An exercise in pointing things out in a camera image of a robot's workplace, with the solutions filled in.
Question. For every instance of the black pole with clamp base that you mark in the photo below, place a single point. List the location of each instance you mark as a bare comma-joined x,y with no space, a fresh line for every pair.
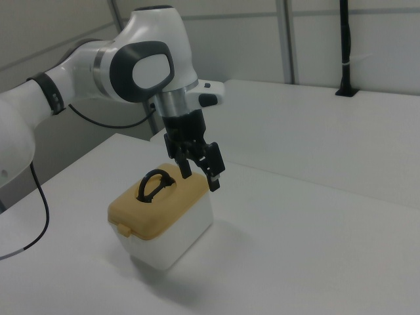
345,39

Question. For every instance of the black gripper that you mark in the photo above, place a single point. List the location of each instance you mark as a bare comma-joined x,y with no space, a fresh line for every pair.
185,128

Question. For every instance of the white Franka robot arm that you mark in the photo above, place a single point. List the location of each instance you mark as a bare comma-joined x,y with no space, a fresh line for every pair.
154,29

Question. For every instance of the white plastic tool case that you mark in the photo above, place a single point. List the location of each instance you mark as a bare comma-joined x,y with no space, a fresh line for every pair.
183,236

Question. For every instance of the grey partition post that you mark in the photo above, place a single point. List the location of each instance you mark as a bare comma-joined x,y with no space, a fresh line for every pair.
118,13
288,39

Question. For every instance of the tan case lid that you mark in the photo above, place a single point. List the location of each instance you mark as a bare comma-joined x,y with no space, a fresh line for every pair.
170,206

